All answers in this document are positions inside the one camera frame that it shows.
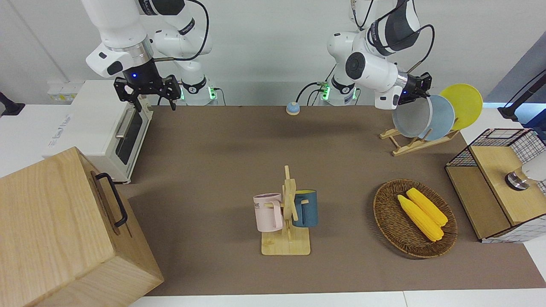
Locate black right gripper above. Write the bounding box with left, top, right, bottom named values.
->
left=113, top=74, right=182, bottom=113

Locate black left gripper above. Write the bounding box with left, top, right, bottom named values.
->
left=398, top=72, right=433, bottom=106

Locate gray plate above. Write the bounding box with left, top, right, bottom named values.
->
left=392, top=98, right=434, bottom=139

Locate light blue plate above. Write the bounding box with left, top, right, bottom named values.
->
left=420, top=95, right=456, bottom=142

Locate yellow plate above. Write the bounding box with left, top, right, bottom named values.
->
left=439, top=84, right=484, bottom=131

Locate wooden plate rack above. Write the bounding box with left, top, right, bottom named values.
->
left=380, top=127, right=461, bottom=157

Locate white toaster oven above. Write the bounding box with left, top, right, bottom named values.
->
left=42, top=80, right=154, bottom=184

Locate black stand with pole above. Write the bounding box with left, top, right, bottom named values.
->
left=497, top=70, right=546, bottom=121

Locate yellow corn cob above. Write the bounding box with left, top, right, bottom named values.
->
left=406, top=187, right=449, bottom=227
left=397, top=194, right=444, bottom=243

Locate brown wicker basket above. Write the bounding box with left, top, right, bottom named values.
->
left=373, top=179, right=459, bottom=259

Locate silver and white lamp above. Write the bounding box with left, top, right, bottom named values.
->
left=505, top=153, right=546, bottom=191

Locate dark blue mug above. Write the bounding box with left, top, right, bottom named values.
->
left=292, top=189, right=319, bottom=228

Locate pink mug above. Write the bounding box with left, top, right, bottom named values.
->
left=253, top=193, right=285, bottom=233

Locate wooden cabinet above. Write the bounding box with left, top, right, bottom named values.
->
left=0, top=146, right=165, bottom=307

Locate wooden mug tree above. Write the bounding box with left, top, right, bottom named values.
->
left=261, top=165, right=311, bottom=256

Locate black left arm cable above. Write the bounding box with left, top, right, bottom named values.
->
left=352, top=0, right=436, bottom=74

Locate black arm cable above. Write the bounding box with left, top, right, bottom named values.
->
left=352, top=0, right=436, bottom=74
left=153, top=0, right=211, bottom=63

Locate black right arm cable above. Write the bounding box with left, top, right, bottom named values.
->
left=153, top=0, right=211, bottom=63

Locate white wall socket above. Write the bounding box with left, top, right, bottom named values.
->
left=46, top=81, right=78, bottom=103

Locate black base power cable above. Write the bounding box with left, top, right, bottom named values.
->
left=296, top=64, right=337, bottom=107

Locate black cabinet handle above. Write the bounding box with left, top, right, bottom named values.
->
left=95, top=172, right=129, bottom=228

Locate wire and wood shelf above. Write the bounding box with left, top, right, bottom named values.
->
left=444, top=127, right=546, bottom=244

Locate black clamp mount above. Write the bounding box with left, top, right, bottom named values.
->
left=0, top=91, right=26, bottom=117

